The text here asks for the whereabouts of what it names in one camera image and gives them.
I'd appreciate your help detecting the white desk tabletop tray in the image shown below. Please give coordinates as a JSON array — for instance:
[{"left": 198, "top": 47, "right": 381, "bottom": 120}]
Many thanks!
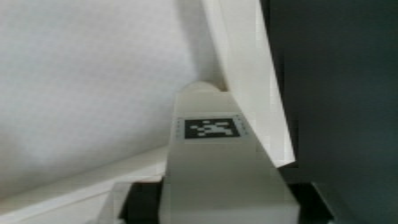
[{"left": 0, "top": 0, "right": 296, "bottom": 224}]

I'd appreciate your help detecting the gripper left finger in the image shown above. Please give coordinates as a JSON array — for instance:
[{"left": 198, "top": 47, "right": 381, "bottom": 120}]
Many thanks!
[{"left": 95, "top": 182, "right": 134, "bottom": 224}]

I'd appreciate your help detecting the white desk leg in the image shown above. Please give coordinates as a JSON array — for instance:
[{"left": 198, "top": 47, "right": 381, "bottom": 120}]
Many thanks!
[{"left": 161, "top": 82, "right": 301, "bottom": 224}]

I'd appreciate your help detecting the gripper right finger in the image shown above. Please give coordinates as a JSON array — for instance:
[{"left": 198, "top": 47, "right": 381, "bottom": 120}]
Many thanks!
[{"left": 312, "top": 182, "right": 340, "bottom": 224}]

